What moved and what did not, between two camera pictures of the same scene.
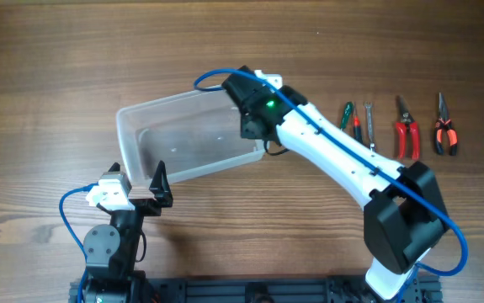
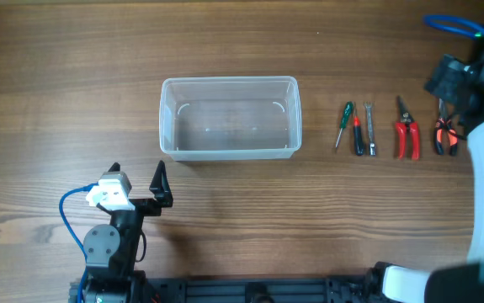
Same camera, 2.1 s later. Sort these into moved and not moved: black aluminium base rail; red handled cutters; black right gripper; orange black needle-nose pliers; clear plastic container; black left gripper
Moved: clear plastic container; black right gripper
Not moved: orange black needle-nose pliers; black left gripper; black aluminium base rail; red handled cutters
